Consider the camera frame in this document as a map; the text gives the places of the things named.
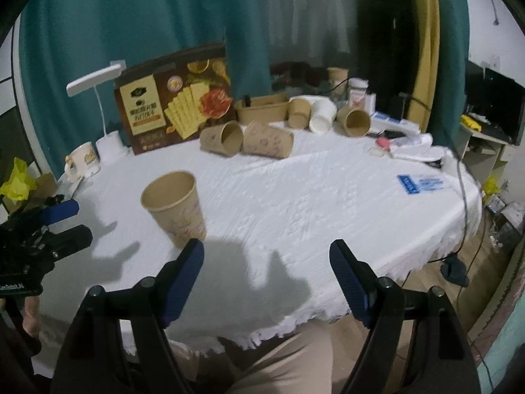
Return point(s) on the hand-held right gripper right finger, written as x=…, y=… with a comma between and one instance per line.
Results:
x=348, y=281

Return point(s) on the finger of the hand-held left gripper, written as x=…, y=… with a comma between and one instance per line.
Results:
x=71, y=239
x=61, y=211

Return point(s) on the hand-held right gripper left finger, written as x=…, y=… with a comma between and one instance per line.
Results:
x=185, y=281

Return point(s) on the brown printed paper cup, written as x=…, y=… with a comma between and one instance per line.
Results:
x=337, y=78
x=268, y=139
x=174, y=209
x=221, y=138
x=298, y=113
x=355, y=122

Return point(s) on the white paper cup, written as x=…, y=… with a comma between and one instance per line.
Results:
x=323, y=115

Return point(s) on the person's left hand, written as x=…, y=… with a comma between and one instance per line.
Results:
x=31, y=316

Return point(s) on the white printed mug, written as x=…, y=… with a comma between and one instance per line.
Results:
x=85, y=162

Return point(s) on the yellow plastic bag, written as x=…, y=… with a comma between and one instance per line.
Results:
x=16, y=180

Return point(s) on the white desk lamp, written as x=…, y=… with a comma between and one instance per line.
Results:
x=110, y=143

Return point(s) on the person's leg in beige pants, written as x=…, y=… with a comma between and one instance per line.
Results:
x=283, y=361

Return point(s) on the white tablecloth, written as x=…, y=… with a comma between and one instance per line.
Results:
x=287, y=197

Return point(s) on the black power adapter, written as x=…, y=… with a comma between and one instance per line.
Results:
x=454, y=271

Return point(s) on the clear blue printed packet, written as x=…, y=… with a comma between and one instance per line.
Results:
x=431, y=183

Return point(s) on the pink small object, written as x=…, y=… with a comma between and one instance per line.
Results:
x=384, y=143

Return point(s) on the white paper packets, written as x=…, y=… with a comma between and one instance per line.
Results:
x=412, y=147

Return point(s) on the brown cracker box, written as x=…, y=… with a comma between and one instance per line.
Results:
x=164, y=102

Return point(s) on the white and blue box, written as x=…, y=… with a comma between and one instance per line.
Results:
x=391, y=122

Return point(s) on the small yellow bag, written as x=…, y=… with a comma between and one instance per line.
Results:
x=491, y=185

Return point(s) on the small wooden side table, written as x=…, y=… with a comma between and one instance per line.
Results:
x=482, y=152

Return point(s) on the kraft paper food container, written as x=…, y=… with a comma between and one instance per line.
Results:
x=262, y=110

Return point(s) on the white lidded jar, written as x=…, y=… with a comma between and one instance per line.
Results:
x=357, y=92

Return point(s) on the yellow toy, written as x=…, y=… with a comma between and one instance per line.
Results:
x=469, y=121

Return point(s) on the dark clutter pile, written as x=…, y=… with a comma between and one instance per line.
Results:
x=293, y=73

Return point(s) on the black monitor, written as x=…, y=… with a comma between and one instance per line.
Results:
x=498, y=102

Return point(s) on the narrow teal curtain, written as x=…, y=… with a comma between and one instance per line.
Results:
x=451, y=28

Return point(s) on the white sheer curtain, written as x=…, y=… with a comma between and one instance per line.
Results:
x=303, y=8

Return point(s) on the yellow wooden post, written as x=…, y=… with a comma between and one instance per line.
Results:
x=426, y=28

